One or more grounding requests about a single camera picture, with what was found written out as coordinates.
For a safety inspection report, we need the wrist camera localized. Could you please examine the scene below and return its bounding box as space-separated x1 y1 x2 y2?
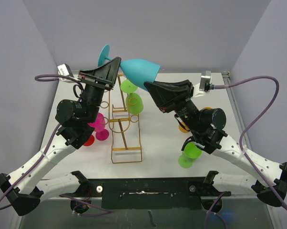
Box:
57 63 74 83
193 70 215 98

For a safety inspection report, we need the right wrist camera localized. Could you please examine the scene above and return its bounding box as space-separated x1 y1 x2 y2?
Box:
193 70 215 98

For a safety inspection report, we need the red goblet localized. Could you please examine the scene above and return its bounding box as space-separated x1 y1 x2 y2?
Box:
83 135 95 146

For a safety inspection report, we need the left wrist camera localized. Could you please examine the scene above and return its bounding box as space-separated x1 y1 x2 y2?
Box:
57 63 74 83

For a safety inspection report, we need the gold wire glass rack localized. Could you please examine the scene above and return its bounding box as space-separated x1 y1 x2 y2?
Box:
102 73 143 164

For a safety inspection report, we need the light green goblet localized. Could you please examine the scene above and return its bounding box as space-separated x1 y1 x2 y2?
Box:
120 80 144 115

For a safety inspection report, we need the magenta goblet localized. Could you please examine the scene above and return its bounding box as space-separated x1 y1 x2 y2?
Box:
88 113 109 141

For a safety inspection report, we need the cyan goblet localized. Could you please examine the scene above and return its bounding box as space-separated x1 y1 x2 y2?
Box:
97 44 160 91

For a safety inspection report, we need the green goblet front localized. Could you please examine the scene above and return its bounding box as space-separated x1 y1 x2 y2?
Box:
178 141 202 168

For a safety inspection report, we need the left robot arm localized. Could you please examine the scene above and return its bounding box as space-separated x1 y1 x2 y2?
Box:
0 57 121 216

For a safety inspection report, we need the orange goblet left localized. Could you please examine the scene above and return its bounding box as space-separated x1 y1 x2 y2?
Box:
179 122 190 133

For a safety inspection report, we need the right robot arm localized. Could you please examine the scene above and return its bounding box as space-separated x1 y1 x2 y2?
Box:
144 76 287 210

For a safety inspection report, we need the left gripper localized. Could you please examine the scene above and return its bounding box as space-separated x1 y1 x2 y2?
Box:
78 57 121 123

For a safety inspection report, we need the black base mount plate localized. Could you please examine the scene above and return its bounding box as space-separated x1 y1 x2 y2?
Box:
70 177 220 210

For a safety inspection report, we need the clear wine glass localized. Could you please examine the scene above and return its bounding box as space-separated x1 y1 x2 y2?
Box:
133 80 141 93

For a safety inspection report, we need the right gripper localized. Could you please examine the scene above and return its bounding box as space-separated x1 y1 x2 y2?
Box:
143 80 202 133

